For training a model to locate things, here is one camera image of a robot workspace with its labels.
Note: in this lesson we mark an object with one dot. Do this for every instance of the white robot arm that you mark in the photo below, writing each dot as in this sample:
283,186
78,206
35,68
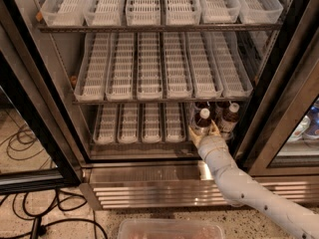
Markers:
239,188

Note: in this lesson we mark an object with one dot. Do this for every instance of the blue can behind door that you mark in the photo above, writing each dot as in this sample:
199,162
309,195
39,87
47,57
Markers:
312,132

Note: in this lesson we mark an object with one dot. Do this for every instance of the steel fridge cabinet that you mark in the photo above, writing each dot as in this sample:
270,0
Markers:
166,174

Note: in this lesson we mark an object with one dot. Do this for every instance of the glass fridge door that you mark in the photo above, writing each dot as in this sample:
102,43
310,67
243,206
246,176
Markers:
35,76
285,89

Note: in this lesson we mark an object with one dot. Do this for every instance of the left glass fridge door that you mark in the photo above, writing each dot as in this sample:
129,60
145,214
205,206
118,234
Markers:
35,76

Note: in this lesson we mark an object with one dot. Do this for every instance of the clear plastic bin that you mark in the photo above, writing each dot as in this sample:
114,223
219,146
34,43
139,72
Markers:
169,229

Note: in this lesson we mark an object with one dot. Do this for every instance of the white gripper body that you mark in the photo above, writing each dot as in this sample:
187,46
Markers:
209,143

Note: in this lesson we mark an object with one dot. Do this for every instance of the tea bottle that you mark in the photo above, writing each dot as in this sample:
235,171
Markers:
228,120
198,106
201,122

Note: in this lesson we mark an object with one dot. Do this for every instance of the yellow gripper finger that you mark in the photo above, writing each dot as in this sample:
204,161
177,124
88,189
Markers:
196,139
214,130

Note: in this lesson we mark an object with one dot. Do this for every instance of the right glass fridge door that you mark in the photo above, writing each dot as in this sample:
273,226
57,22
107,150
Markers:
285,89

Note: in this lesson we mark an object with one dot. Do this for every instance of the white bottle behind door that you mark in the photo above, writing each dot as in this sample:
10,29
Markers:
300,129

